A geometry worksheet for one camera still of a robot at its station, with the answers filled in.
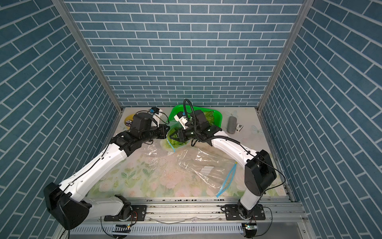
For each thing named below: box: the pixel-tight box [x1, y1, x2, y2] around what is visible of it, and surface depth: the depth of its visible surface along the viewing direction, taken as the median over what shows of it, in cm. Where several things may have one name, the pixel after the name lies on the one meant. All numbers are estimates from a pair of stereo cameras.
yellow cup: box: [124, 114, 135, 130], surface depth 97 cm
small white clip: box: [235, 123, 244, 133], surface depth 110 cm
